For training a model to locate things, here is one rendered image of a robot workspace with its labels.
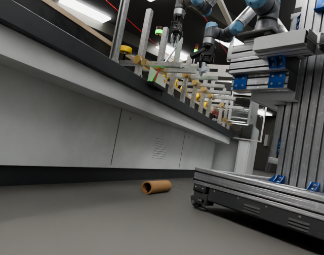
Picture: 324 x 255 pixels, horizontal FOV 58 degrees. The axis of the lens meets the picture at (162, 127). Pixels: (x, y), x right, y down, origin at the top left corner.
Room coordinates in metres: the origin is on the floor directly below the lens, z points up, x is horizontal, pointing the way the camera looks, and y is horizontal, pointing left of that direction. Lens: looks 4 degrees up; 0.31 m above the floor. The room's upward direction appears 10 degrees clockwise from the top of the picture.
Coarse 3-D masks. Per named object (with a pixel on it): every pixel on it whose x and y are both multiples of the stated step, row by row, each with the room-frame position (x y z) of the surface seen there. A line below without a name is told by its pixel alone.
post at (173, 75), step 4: (180, 40) 2.19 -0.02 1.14; (180, 44) 2.19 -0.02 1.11; (180, 48) 2.20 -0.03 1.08; (176, 52) 2.20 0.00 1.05; (180, 52) 2.22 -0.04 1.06; (176, 56) 2.20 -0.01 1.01; (176, 60) 2.19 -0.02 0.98; (172, 76) 2.20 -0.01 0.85; (172, 80) 2.20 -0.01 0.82; (172, 84) 2.19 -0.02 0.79; (168, 88) 2.21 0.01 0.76; (172, 88) 2.19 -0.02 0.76; (168, 92) 2.20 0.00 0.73; (172, 92) 2.20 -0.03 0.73
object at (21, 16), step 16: (0, 0) 0.91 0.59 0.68; (0, 16) 0.92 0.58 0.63; (16, 16) 0.97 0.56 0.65; (32, 16) 1.02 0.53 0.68; (32, 32) 1.03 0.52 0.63; (48, 32) 1.09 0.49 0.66; (64, 32) 1.16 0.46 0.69; (64, 48) 1.18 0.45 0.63; (80, 48) 1.25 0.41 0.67; (96, 64) 1.36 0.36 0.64; (112, 64) 1.47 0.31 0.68; (128, 80) 1.62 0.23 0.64; (144, 80) 1.77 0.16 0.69; (160, 96) 2.00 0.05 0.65; (192, 112) 2.59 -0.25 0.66; (224, 128) 3.68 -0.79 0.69
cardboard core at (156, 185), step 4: (160, 180) 2.03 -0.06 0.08; (164, 180) 2.06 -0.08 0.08; (144, 184) 1.87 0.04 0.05; (148, 184) 1.92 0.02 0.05; (152, 184) 1.84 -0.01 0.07; (156, 184) 1.89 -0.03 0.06; (160, 184) 1.94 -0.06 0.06; (164, 184) 1.99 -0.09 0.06; (168, 184) 2.05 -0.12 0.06; (144, 188) 1.88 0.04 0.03; (148, 188) 1.93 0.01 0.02; (152, 188) 1.83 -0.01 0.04; (156, 188) 1.88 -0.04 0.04; (160, 188) 1.93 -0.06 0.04; (164, 188) 1.99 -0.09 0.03; (168, 188) 2.05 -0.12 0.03; (144, 192) 1.84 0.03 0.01; (148, 192) 1.83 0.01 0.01; (152, 192) 1.86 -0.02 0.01; (156, 192) 1.92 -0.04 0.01
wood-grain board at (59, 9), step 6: (42, 0) 1.31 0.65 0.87; (48, 0) 1.33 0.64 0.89; (54, 6) 1.37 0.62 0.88; (60, 12) 1.41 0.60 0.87; (66, 12) 1.44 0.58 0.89; (72, 18) 1.48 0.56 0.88; (78, 24) 1.53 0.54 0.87; (84, 24) 1.56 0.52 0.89; (90, 30) 1.61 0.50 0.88; (96, 36) 1.67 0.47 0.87; (102, 36) 1.71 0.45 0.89; (108, 42) 1.77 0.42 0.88; (168, 84) 2.60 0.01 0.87; (180, 90) 2.85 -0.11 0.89; (186, 96) 3.01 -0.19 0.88; (198, 102) 3.37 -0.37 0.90; (204, 108) 3.58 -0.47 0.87
